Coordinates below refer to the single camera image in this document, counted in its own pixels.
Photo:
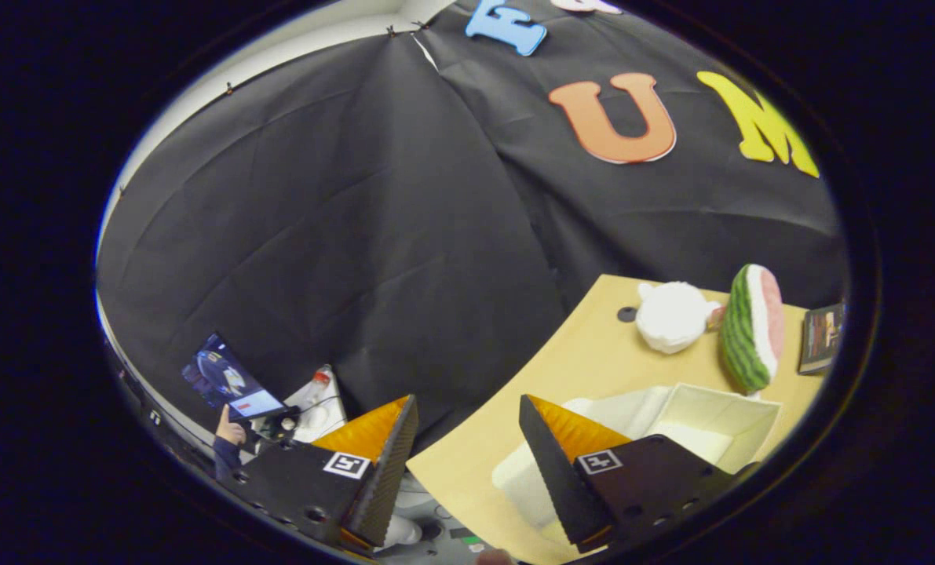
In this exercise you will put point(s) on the white side table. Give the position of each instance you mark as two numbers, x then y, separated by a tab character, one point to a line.
327	416

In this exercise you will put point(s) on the lit computer screen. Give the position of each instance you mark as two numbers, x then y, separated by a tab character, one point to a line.
228	380

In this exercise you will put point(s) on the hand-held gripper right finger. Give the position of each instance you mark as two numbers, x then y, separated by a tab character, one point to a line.
561	479

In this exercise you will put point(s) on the watermelon slice plush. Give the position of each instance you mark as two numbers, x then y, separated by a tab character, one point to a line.
746	337

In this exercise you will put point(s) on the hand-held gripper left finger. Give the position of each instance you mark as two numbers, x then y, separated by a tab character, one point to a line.
392	463

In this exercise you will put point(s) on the white plush toy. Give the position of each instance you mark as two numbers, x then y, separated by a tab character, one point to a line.
671	318

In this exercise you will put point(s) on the black cover book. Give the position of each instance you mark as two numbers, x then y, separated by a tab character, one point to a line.
820	337

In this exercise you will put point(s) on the clear plastic bottle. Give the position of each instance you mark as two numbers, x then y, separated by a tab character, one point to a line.
319	386

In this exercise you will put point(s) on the beige fabric storage box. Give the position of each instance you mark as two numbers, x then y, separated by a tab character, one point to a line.
703	416

